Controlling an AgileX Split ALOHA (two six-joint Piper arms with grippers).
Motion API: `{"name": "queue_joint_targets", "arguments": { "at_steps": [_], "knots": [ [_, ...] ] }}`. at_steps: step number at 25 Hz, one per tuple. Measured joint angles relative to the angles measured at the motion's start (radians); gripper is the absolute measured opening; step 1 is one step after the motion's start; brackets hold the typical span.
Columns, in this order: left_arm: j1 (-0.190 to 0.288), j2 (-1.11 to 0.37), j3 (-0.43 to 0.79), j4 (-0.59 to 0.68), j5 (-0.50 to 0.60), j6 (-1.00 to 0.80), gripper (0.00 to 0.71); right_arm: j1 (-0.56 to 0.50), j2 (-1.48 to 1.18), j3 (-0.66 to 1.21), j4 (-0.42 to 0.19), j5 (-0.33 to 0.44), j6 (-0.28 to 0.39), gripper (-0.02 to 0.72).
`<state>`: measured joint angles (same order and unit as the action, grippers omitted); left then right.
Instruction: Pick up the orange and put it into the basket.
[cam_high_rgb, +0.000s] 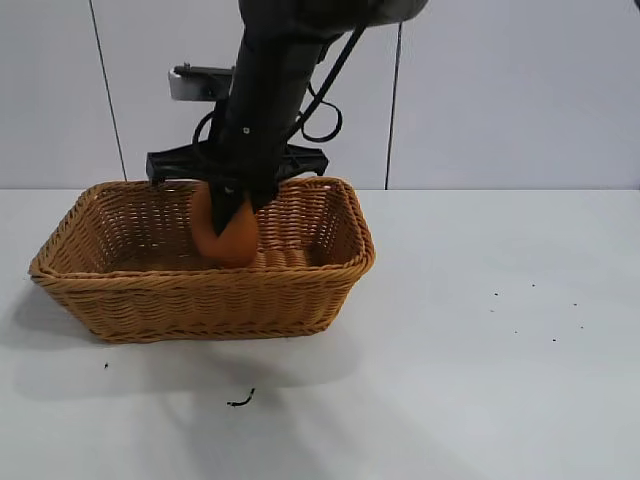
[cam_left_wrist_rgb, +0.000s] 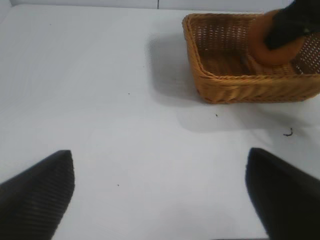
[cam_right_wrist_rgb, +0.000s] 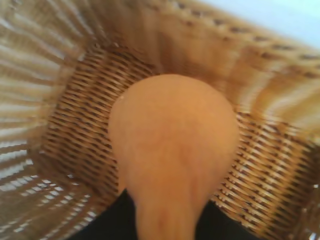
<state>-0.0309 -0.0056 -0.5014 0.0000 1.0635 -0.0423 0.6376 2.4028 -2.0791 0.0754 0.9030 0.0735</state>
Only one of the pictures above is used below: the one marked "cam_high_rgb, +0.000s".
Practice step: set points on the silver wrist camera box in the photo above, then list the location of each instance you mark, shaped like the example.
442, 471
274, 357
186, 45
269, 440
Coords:
192, 86

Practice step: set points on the orange soft toy fruit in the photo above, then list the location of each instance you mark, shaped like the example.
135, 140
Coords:
237, 245

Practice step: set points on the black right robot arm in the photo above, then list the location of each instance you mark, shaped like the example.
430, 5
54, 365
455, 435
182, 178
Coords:
280, 60

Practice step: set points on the black curled debris scrap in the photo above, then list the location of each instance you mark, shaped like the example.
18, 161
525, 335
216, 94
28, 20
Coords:
242, 401

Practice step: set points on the woven wicker basket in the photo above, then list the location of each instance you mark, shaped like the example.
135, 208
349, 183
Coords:
200, 305

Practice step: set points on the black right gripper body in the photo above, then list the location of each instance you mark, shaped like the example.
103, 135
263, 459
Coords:
250, 155

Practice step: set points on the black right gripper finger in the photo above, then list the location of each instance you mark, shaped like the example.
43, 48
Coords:
264, 196
225, 207

